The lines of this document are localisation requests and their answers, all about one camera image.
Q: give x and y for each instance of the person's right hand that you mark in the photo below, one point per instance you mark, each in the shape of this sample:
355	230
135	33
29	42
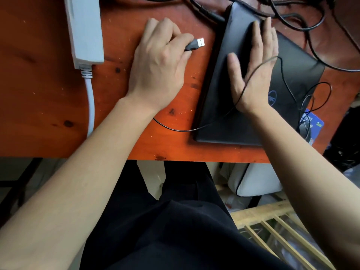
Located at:
257	87

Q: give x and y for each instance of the person's left hand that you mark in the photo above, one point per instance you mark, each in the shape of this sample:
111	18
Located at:
157	70

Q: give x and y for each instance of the person's left thumb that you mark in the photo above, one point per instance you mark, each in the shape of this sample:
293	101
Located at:
184	60

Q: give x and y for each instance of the person's right thumb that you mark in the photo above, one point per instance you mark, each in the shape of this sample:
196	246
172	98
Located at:
234	67

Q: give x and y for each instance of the person's left middle finger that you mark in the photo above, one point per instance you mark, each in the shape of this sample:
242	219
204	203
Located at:
168	28

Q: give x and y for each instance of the person's right middle finger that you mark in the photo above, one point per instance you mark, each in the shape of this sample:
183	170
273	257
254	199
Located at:
266	39

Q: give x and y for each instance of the black laptop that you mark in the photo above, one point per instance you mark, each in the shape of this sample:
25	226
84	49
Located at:
298	70

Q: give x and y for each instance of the person's right forearm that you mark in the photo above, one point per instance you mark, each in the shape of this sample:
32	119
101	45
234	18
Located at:
303	177

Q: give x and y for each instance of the person's left forearm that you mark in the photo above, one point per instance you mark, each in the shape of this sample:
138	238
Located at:
84	179

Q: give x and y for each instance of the white power strip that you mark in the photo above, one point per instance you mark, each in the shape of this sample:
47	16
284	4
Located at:
84	28

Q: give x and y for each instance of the black computer mouse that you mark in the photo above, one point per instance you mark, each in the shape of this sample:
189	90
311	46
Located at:
305	130

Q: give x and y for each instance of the blue card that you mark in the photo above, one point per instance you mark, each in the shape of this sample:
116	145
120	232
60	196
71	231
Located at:
317	127

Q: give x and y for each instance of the white bag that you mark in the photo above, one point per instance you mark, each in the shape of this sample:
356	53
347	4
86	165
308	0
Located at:
253	179

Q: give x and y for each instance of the black plastic bag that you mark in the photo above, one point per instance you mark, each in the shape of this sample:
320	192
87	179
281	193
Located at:
344	143

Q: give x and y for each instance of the wooden slatted rack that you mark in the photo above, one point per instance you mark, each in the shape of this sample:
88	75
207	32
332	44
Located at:
258	213

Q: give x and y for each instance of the black trousers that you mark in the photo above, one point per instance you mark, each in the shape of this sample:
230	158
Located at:
182	236

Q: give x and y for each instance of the black metal frame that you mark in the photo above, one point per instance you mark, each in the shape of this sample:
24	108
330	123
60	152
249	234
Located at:
19	188

